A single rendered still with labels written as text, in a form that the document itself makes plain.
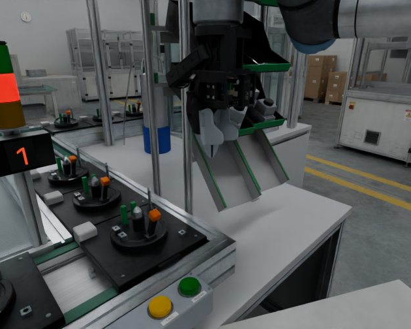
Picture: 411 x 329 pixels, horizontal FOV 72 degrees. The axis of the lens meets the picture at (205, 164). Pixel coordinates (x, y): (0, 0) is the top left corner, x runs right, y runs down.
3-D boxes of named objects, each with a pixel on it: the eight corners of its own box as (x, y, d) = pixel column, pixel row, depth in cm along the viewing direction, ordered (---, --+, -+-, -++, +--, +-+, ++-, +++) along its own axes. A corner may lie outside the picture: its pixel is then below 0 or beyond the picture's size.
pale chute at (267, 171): (281, 185, 94) (289, 179, 90) (252, 194, 87) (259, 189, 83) (245, 115, 102) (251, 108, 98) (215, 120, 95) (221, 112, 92)
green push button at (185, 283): (203, 291, 56) (203, 283, 55) (188, 303, 54) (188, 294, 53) (190, 281, 59) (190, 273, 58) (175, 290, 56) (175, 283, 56)
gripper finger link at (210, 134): (217, 168, 46) (218, 112, 43) (193, 159, 50) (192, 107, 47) (229, 164, 48) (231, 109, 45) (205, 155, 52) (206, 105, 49)
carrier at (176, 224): (207, 242, 71) (207, 198, 66) (119, 295, 56) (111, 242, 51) (153, 207, 87) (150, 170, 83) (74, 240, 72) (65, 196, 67)
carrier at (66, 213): (152, 207, 88) (149, 170, 83) (74, 239, 72) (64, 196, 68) (115, 183, 104) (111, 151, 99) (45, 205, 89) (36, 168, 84)
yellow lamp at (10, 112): (29, 125, 56) (23, 100, 54) (-1, 130, 53) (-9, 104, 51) (23, 121, 60) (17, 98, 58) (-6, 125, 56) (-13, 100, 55)
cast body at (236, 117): (237, 135, 75) (245, 113, 71) (222, 129, 76) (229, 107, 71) (242, 119, 82) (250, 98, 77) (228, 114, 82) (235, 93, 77)
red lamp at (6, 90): (23, 100, 54) (16, 74, 53) (-9, 103, 51) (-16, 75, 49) (17, 97, 58) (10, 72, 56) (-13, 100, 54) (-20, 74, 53)
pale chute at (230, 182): (254, 200, 84) (262, 194, 81) (218, 212, 78) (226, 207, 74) (216, 122, 92) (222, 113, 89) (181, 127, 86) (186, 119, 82)
